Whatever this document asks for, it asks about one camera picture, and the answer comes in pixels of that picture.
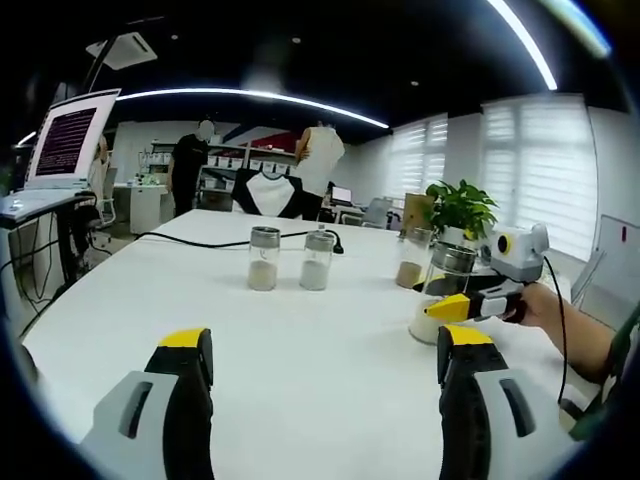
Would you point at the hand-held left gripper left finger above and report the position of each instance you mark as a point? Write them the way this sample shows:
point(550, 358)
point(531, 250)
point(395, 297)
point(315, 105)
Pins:
point(160, 430)

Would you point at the green potted plant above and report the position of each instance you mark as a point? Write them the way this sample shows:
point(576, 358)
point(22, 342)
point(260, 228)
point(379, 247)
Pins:
point(465, 205)

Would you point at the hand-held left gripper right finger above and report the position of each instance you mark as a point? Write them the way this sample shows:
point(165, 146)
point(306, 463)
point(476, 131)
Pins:
point(485, 430)

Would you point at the grey office chair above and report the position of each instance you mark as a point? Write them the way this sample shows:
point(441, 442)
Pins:
point(375, 212)

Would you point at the brown paper bag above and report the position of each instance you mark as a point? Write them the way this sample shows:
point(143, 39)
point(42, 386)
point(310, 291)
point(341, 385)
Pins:
point(416, 210)

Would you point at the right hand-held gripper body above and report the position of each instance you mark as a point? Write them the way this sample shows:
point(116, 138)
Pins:
point(522, 260)

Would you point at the white office chair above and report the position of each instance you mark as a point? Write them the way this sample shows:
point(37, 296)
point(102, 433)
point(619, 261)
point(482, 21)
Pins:
point(107, 210)

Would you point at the small white-filled seasoning bottle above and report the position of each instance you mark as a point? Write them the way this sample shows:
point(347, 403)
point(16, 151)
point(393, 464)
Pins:
point(316, 275)

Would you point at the ceiling air conditioner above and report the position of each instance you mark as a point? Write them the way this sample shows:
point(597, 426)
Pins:
point(122, 50)

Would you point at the tall brown-filled seasoning bottle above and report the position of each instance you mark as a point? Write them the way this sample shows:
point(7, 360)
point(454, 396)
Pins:
point(411, 272)

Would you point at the shelving with white bins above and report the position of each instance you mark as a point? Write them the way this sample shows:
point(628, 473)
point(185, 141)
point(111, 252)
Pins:
point(230, 160)

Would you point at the curved ceiling light strip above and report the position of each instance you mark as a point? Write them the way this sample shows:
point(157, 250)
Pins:
point(240, 92)

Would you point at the tall cream-filled seasoning bottle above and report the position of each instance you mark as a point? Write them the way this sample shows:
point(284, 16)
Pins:
point(452, 257)

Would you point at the green patterned shirt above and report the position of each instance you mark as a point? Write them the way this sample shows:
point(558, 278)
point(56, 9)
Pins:
point(622, 360)

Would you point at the person's right hand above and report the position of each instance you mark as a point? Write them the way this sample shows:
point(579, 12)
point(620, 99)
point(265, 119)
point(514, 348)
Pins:
point(540, 307)

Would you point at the chair with black-white shirt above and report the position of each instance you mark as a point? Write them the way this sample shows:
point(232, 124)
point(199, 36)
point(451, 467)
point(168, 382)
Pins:
point(267, 195)

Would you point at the white window blinds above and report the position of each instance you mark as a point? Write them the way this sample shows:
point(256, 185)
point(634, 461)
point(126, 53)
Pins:
point(540, 175)
point(420, 155)

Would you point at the small beige-filled seasoning bottle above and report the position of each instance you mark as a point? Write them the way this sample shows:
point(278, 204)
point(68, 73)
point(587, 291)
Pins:
point(263, 275)

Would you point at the small laptop bright screen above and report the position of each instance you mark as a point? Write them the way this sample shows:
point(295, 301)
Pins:
point(341, 195)

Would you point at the long ceiling light strip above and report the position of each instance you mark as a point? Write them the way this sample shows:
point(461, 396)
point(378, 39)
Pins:
point(530, 40)

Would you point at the open laptop dark screen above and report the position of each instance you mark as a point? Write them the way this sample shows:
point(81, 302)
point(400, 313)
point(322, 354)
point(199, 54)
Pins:
point(65, 140)

